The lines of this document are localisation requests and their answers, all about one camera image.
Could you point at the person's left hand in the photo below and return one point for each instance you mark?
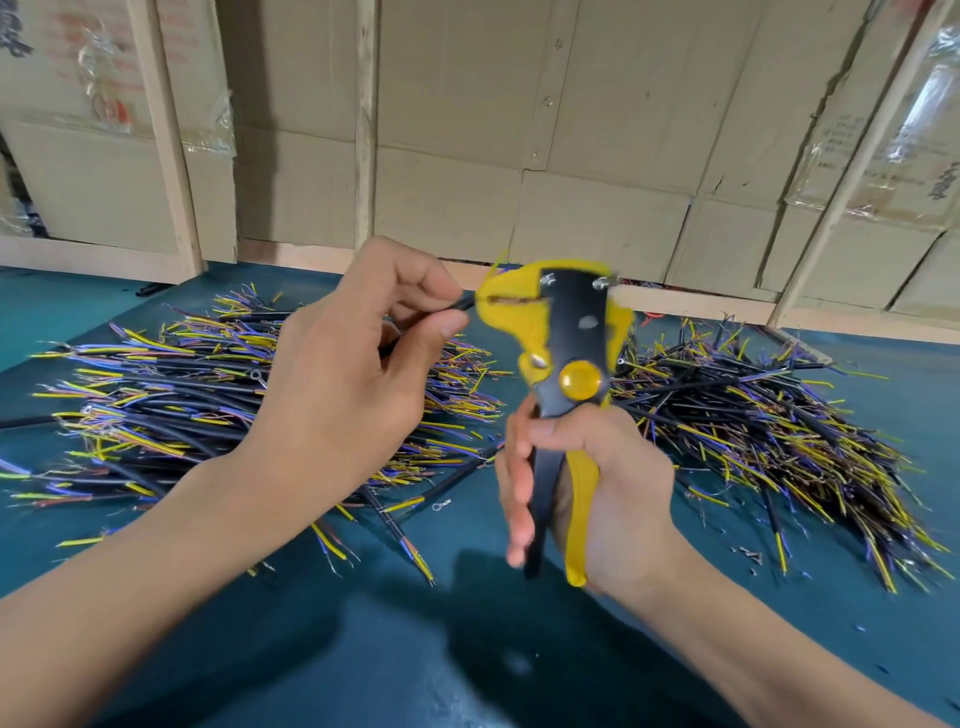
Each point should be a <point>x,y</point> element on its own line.
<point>337,390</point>

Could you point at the person's right hand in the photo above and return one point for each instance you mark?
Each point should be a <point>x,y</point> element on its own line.
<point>622,495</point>

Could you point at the person's right thumb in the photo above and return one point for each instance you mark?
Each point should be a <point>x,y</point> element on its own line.
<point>562,431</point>

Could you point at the person's left thumb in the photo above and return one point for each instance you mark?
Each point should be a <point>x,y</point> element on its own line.
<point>435,341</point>

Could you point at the person's left forearm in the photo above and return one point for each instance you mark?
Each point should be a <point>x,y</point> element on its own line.
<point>112,600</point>

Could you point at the person's right forearm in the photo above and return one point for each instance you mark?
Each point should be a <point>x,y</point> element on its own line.
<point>750,660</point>

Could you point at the large plain cardboard panel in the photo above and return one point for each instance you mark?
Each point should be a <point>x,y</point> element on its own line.
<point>570,135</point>

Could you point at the cardboard panel with clear tape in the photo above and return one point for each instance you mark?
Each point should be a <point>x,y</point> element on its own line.
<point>892,195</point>

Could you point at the printed cardboard panel with tape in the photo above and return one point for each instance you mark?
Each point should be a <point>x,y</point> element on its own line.
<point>75,127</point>

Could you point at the thin wooden frame post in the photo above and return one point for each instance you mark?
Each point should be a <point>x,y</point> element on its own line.
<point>365,127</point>

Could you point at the wide wooden frame post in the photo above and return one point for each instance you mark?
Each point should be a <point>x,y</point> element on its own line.
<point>169,142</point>

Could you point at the wooden base rail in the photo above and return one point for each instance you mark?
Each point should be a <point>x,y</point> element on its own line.
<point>90,259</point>

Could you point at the slanted wooden frame post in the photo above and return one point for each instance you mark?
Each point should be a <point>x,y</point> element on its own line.
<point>847,180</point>

